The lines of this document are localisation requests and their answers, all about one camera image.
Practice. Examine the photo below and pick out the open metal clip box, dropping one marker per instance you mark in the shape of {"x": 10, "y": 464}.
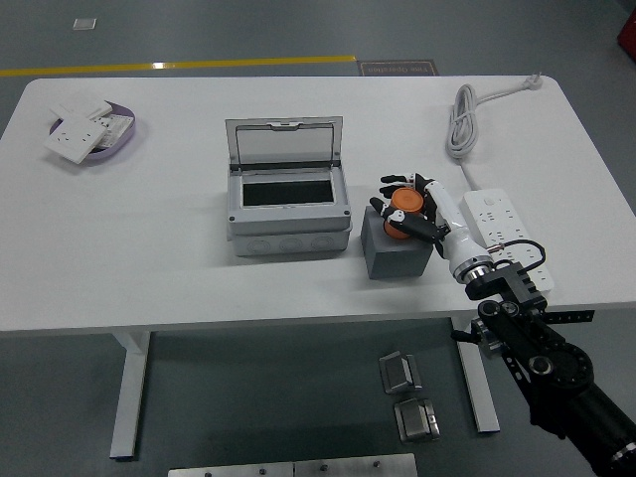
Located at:
{"x": 397, "y": 372}

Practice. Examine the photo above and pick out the small printed white panel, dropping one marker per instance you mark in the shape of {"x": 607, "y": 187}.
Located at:
{"x": 116, "y": 126}

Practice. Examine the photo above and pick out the white wall socket panel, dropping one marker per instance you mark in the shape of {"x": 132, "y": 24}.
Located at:
{"x": 74, "y": 139}

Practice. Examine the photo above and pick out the grey junction box clear lid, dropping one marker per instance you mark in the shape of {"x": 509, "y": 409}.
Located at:
{"x": 288, "y": 223}

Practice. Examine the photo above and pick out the red crate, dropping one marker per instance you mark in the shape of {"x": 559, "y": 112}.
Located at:
{"x": 628, "y": 32}

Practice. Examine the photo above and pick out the orange cylinder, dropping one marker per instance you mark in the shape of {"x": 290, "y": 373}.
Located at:
{"x": 405, "y": 199}

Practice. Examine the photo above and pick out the white table leg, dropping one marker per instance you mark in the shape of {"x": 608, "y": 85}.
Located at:
{"x": 130, "y": 397}
{"x": 478, "y": 392}

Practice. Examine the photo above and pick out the purple oval tray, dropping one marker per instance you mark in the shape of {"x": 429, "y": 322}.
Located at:
{"x": 124, "y": 139}

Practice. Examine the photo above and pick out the white wall switch panel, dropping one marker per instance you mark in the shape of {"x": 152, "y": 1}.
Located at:
{"x": 79, "y": 107}

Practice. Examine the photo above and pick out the square metal clip box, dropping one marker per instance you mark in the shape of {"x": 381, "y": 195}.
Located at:
{"x": 415, "y": 422}

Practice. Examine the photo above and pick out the grey cube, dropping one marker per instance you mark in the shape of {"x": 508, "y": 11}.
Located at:
{"x": 397, "y": 261}

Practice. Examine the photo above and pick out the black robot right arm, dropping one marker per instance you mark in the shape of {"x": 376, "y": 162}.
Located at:
{"x": 546, "y": 358}

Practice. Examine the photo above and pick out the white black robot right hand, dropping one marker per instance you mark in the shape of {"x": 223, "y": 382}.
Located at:
{"x": 459, "y": 243}

